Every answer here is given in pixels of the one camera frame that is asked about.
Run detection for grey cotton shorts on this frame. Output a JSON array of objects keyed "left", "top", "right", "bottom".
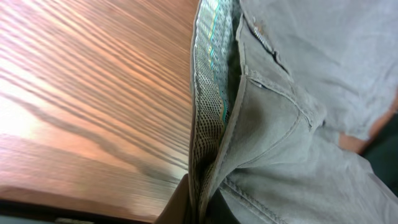
[{"left": 189, "top": 0, "right": 397, "bottom": 223}]

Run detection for black shorts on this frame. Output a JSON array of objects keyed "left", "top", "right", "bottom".
[{"left": 362, "top": 114, "right": 398, "bottom": 195}]

